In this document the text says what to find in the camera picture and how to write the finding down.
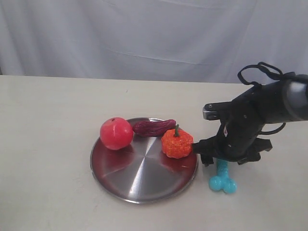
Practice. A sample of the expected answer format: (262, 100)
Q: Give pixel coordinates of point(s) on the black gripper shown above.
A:
(262, 110)

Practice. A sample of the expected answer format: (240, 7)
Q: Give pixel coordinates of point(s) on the teal toy bone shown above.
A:
(221, 181)

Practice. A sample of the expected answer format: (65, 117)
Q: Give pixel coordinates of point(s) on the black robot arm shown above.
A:
(298, 98)

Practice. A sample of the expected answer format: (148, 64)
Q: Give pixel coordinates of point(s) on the orange toy pumpkin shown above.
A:
(177, 143)

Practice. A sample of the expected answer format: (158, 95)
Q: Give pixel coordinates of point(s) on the purple toy sweet potato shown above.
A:
(152, 128)

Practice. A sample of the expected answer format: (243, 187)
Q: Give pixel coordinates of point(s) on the round steel plate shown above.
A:
(141, 173)

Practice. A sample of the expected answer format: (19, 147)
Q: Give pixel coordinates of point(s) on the red apple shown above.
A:
(116, 133)

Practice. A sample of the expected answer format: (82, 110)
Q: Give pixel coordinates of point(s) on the white backdrop cloth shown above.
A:
(172, 40)

